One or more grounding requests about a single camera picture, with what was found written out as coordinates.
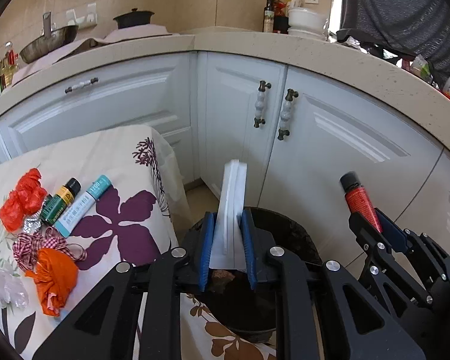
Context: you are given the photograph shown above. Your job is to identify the pink stove cover cloth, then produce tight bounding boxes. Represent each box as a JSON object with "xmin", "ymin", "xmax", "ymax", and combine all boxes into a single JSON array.
[{"xmin": 12, "ymin": 24, "xmax": 171, "ymax": 86}]

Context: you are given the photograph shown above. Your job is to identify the red tube black cap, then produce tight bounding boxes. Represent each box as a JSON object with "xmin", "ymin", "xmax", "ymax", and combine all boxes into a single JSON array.
[{"xmin": 340, "ymin": 172, "xmax": 382, "ymax": 233}]

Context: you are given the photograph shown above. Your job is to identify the dark sauce bottle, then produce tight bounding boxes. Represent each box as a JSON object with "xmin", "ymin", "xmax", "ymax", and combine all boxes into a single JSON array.
[{"xmin": 262, "ymin": 0, "xmax": 275, "ymax": 33}]

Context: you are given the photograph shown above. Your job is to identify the right cabinet door handle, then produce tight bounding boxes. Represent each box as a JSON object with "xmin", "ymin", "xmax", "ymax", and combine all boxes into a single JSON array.
[{"xmin": 277, "ymin": 88, "xmax": 299, "ymax": 141}]

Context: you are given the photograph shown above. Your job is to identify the black casserole pot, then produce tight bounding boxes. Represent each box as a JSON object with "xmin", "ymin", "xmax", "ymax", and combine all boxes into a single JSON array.
[{"xmin": 113, "ymin": 8, "xmax": 154, "ymax": 29}]

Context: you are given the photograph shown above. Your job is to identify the cabinet door handle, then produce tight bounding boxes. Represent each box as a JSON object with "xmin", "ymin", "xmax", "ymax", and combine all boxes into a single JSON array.
[
  {"xmin": 253, "ymin": 80, "xmax": 272, "ymax": 128},
  {"xmin": 277, "ymin": 88, "xmax": 299, "ymax": 141}
]

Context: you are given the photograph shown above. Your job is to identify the red plastic bag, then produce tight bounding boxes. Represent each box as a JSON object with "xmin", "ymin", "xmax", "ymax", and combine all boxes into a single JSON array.
[{"xmin": 0, "ymin": 168, "xmax": 48, "ymax": 233}]

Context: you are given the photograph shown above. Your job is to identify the green yellow tube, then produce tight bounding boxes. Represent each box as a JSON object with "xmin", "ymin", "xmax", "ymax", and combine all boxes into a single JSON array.
[{"xmin": 40, "ymin": 178, "xmax": 81, "ymax": 226}]

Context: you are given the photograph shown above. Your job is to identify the clear plastic bag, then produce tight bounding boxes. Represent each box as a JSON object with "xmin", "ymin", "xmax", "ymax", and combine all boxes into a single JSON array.
[{"xmin": 0, "ymin": 269, "xmax": 29, "ymax": 310}]

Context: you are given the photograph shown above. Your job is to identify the steel wok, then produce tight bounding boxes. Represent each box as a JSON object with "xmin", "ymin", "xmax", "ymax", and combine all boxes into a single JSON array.
[{"xmin": 19, "ymin": 11, "xmax": 79, "ymax": 64}]

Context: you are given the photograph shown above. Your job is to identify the red white twine bundle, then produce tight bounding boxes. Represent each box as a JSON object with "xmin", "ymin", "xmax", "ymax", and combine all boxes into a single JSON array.
[{"xmin": 12, "ymin": 227, "xmax": 88, "ymax": 272}]

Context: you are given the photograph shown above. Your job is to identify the cooking oil bottle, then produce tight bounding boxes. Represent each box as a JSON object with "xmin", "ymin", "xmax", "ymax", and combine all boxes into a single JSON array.
[{"xmin": 4, "ymin": 41, "xmax": 18, "ymax": 88}]

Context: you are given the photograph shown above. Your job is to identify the silver foil blister pack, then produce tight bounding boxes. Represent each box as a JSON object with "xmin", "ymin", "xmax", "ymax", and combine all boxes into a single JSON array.
[{"xmin": 22, "ymin": 213, "xmax": 42, "ymax": 234}]

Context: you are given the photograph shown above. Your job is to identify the dark curtain cloth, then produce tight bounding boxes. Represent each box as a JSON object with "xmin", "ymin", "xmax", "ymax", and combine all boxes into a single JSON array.
[{"xmin": 340, "ymin": 0, "xmax": 450, "ymax": 86}]

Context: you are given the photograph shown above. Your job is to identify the drawer handle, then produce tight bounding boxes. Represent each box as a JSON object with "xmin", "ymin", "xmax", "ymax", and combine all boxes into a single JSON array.
[{"xmin": 65, "ymin": 77, "xmax": 99, "ymax": 94}]

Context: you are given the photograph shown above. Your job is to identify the floral tablecloth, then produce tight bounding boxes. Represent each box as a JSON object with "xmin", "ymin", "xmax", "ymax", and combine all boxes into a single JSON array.
[{"xmin": 0, "ymin": 123, "xmax": 276, "ymax": 360}]

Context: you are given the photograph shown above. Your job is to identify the left cabinet door handle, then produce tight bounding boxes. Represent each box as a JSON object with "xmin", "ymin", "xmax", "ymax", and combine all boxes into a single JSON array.
[{"xmin": 253, "ymin": 80, "xmax": 272, "ymax": 128}]

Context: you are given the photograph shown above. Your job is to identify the black trash bin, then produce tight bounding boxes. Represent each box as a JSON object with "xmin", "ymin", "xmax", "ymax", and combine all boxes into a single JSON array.
[{"xmin": 193, "ymin": 207, "xmax": 322, "ymax": 343}]

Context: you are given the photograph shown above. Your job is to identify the orange plastic bag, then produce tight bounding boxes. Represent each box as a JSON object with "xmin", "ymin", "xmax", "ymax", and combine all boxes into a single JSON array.
[{"xmin": 25, "ymin": 248, "xmax": 79, "ymax": 317}]

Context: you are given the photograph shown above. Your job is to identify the white stacked bowls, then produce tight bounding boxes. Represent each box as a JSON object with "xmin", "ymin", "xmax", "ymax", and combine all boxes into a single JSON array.
[{"xmin": 288, "ymin": 7, "xmax": 328, "ymax": 41}]

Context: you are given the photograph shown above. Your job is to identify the teal white tube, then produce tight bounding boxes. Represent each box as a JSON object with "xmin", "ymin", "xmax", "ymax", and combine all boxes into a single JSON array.
[{"xmin": 54, "ymin": 175, "xmax": 112, "ymax": 238}]

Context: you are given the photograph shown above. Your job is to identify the white box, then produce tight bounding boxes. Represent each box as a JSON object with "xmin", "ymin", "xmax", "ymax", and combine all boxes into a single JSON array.
[{"xmin": 209, "ymin": 159, "xmax": 247, "ymax": 272}]

